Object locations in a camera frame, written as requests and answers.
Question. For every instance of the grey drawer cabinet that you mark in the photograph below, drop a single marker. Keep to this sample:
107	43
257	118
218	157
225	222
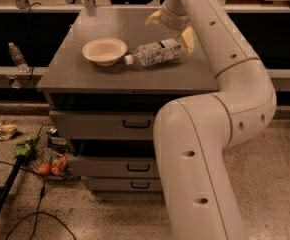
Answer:
72	83

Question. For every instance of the small clear water bottle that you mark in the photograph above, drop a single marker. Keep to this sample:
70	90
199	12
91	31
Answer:
18	58

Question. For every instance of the middle grey drawer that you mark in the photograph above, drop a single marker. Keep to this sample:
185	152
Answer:
114	159

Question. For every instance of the top grey drawer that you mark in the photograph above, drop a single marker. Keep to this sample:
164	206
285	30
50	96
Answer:
103	125

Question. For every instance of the black metal pole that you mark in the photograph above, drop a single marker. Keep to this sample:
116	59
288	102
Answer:
10	180

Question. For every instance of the clear plastic bottle with label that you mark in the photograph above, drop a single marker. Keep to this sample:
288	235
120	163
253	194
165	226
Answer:
155	53

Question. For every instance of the crumpled brown paper bag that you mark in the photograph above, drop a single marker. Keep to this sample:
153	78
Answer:
7	131

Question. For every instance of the wire mesh basket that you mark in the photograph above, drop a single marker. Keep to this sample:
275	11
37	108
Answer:
51	148

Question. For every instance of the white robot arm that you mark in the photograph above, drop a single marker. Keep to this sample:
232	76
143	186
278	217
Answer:
191	133

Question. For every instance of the bottom grey drawer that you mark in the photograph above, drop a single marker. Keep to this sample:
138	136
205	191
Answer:
95	184

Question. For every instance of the green snack bag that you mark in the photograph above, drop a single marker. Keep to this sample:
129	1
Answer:
25	147

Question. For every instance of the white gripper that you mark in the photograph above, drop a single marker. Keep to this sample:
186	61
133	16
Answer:
173	20

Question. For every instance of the grey drawer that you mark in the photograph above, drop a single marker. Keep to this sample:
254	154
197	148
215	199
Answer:
103	125
114	159
95	184

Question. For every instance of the red tomato toy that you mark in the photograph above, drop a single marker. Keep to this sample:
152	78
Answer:
45	169

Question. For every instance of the white paper bowl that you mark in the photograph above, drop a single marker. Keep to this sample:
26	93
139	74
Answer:
104	51

